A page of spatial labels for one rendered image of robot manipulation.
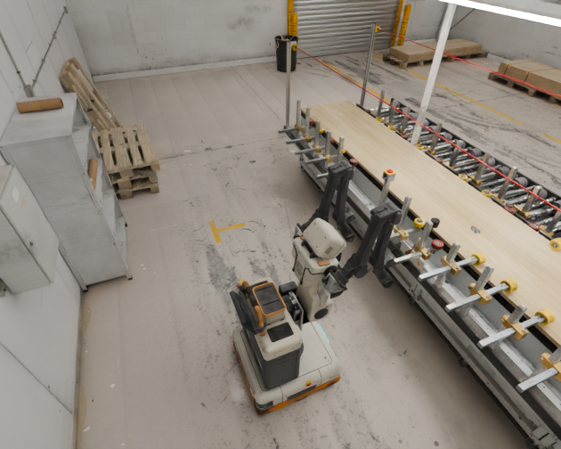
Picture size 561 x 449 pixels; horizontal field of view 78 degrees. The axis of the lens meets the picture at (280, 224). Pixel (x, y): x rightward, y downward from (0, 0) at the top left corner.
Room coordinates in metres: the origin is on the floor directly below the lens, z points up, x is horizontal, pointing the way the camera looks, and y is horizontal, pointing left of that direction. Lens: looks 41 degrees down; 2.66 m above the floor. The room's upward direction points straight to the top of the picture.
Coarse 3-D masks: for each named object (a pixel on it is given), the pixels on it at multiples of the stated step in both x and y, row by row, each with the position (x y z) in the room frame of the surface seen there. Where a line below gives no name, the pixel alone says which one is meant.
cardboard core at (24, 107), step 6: (18, 102) 2.61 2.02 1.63; (24, 102) 2.61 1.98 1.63; (30, 102) 2.62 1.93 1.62; (36, 102) 2.63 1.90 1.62; (42, 102) 2.64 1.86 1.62; (48, 102) 2.65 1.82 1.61; (54, 102) 2.67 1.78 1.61; (60, 102) 2.68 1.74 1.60; (18, 108) 2.57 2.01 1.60; (24, 108) 2.59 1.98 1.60; (30, 108) 2.60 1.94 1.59; (36, 108) 2.61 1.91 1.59; (42, 108) 2.63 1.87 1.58; (48, 108) 2.65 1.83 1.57; (54, 108) 2.67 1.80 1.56; (60, 108) 2.69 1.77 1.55
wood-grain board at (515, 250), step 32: (352, 128) 3.71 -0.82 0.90; (384, 128) 3.71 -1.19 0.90; (384, 160) 2.99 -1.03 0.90; (416, 160) 3.00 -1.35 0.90; (416, 192) 2.45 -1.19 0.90; (448, 192) 2.45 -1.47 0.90; (480, 192) 2.45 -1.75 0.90; (448, 224) 2.02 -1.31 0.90; (480, 224) 2.02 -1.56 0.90; (512, 224) 2.02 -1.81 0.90; (512, 256) 1.69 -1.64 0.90; (544, 256) 1.69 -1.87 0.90; (544, 288) 1.40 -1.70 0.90
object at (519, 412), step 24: (336, 144) 3.43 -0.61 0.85; (312, 168) 3.99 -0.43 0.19; (360, 168) 2.96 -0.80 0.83; (336, 192) 3.37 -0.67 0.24; (408, 216) 2.24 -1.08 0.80; (432, 240) 1.96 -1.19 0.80; (408, 288) 2.00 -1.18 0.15; (432, 312) 1.73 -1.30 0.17; (504, 312) 1.31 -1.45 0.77; (456, 336) 1.50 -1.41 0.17; (528, 336) 1.14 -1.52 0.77; (480, 360) 1.27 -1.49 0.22; (480, 384) 1.18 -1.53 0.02; (504, 384) 1.09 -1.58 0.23; (504, 408) 1.00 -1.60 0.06; (528, 432) 0.82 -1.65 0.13
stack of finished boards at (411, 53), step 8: (448, 40) 10.38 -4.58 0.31; (456, 40) 10.38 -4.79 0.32; (464, 40) 10.38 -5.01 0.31; (392, 48) 9.58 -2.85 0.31; (400, 48) 9.55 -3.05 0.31; (408, 48) 9.56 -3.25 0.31; (416, 48) 9.56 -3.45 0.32; (424, 48) 9.56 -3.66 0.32; (448, 48) 9.56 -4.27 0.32; (456, 48) 9.59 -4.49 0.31; (464, 48) 9.68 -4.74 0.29; (472, 48) 9.81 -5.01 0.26; (480, 48) 9.92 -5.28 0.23; (400, 56) 9.25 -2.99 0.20; (408, 56) 9.00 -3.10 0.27; (416, 56) 9.08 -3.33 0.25; (424, 56) 9.17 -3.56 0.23; (432, 56) 9.28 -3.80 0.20
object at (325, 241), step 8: (312, 224) 1.49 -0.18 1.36; (320, 224) 1.46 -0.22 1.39; (328, 224) 1.50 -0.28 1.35; (304, 232) 1.49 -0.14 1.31; (312, 232) 1.45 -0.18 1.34; (320, 232) 1.42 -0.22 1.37; (328, 232) 1.40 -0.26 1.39; (336, 232) 1.48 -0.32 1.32; (312, 240) 1.41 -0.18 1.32; (320, 240) 1.38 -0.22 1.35; (328, 240) 1.35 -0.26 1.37; (336, 240) 1.36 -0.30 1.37; (312, 248) 1.37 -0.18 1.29; (320, 248) 1.34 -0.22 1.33; (328, 248) 1.33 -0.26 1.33; (336, 248) 1.35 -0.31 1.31; (344, 248) 1.38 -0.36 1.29; (320, 256) 1.32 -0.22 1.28; (328, 256) 1.34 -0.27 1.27; (336, 256) 1.36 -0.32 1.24
